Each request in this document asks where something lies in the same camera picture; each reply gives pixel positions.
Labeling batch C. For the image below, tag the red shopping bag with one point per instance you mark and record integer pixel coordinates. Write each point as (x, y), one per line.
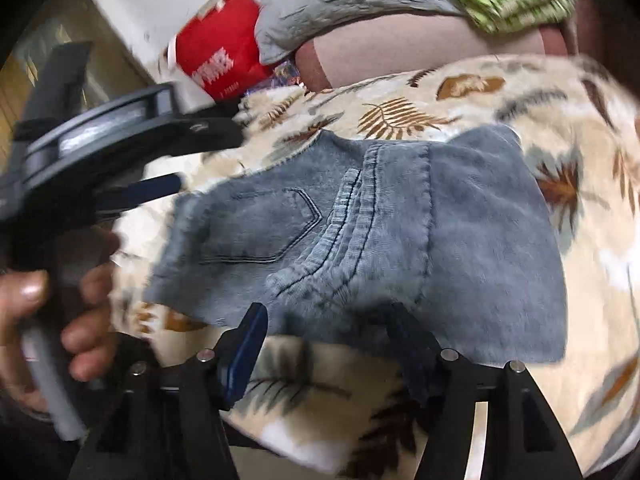
(215, 55)

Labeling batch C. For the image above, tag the pink brown sofa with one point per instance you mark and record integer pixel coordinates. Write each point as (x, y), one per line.
(410, 45)

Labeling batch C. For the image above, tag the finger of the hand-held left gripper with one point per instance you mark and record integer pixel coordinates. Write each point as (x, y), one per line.
(215, 132)
(150, 187)

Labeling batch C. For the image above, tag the person's left hand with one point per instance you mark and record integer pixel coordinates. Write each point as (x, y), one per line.
(90, 345)

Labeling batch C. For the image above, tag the grey quilted pillow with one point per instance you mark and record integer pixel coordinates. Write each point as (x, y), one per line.
(350, 5)

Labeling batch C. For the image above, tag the colourful printed packet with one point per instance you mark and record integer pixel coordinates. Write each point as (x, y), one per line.
(280, 77)

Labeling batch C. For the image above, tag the blue denim pants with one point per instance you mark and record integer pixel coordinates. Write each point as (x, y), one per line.
(450, 235)

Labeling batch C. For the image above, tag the leaf print blanket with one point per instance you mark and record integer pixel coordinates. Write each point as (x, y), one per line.
(400, 110)

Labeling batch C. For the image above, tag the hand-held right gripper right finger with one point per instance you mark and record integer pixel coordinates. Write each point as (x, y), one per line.
(465, 385)

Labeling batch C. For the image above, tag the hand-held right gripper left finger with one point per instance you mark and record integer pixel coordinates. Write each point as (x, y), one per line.
(245, 355)

